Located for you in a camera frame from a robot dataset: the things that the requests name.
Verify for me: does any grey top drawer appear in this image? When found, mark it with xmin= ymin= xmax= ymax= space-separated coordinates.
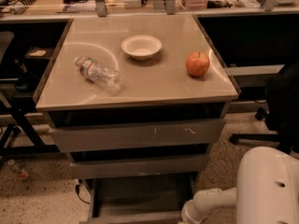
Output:
xmin=50 ymin=119 xmax=225 ymax=152

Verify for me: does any small bottle on floor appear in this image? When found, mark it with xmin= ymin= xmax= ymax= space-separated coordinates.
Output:
xmin=7 ymin=160 xmax=29 ymax=180

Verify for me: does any black power cable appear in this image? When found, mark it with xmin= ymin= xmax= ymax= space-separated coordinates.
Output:
xmin=74 ymin=183 xmax=92 ymax=205

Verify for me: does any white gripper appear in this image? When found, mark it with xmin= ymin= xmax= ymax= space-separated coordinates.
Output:
xmin=178 ymin=201 xmax=201 ymax=224

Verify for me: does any grey bottom drawer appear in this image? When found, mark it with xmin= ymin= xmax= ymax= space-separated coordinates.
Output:
xmin=79 ymin=173 xmax=194 ymax=224

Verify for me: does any grey middle drawer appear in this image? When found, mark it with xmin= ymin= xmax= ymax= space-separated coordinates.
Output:
xmin=70 ymin=154 xmax=209 ymax=179

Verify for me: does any red apple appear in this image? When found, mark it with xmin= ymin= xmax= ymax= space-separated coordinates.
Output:
xmin=185 ymin=51 xmax=210 ymax=77

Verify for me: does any black left side chair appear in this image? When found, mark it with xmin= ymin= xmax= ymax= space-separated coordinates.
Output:
xmin=0 ymin=31 xmax=60 ymax=166

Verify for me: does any black office chair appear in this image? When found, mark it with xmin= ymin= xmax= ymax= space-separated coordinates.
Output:
xmin=229 ymin=62 xmax=299 ymax=154

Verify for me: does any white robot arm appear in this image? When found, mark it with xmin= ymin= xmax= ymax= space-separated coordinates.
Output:
xmin=178 ymin=147 xmax=299 ymax=224

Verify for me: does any grey three-drawer cabinet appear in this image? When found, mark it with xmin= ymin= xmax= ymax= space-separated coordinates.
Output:
xmin=32 ymin=13 xmax=241 ymax=185

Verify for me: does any grey drawer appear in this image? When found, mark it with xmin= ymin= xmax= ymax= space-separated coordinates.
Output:
xmin=79 ymin=173 xmax=194 ymax=224
xmin=50 ymin=119 xmax=225 ymax=152
xmin=70 ymin=154 xmax=209 ymax=179

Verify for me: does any clear plastic water bottle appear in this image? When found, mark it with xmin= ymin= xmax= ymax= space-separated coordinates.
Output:
xmin=74 ymin=56 xmax=123 ymax=94

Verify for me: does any white paper bowl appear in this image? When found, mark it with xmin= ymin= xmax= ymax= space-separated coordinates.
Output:
xmin=121 ymin=35 xmax=162 ymax=61

